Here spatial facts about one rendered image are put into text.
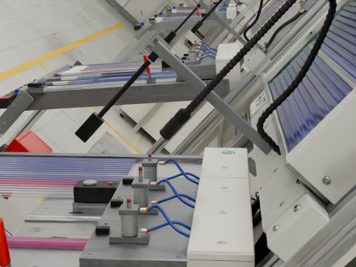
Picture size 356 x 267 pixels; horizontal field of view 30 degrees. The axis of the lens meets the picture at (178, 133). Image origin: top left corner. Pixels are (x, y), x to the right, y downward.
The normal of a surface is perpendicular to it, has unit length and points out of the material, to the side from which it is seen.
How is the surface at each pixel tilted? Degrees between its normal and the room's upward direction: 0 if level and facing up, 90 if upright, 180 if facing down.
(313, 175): 90
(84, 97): 90
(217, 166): 43
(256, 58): 90
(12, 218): 0
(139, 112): 90
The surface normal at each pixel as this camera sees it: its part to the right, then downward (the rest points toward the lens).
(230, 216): 0.00, -0.97
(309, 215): -0.08, 0.23
